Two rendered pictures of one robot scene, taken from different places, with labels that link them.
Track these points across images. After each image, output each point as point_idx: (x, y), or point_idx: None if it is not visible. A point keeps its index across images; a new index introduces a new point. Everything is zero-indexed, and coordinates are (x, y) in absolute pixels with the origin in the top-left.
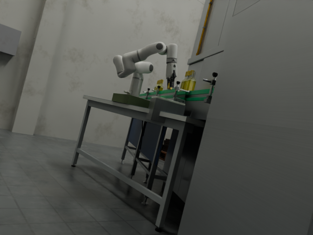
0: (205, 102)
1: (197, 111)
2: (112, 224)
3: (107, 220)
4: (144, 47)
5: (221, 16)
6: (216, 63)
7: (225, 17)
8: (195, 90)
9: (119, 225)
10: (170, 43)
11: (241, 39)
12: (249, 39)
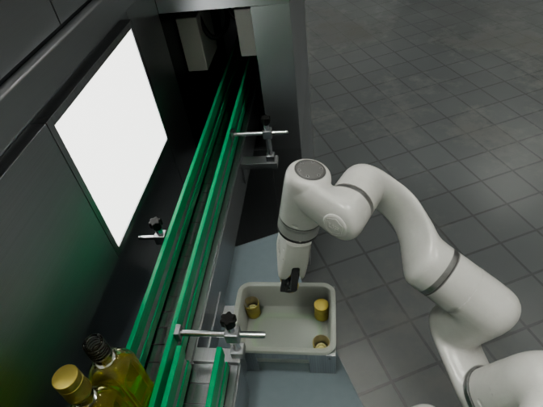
0: (228, 217)
1: (226, 258)
2: (367, 379)
3: (374, 390)
4: (429, 218)
5: None
6: (21, 232)
7: None
8: (190, 276)
9: (354, 376)
10: (322, 163)
11: (296, 32)
12: (297, 29)
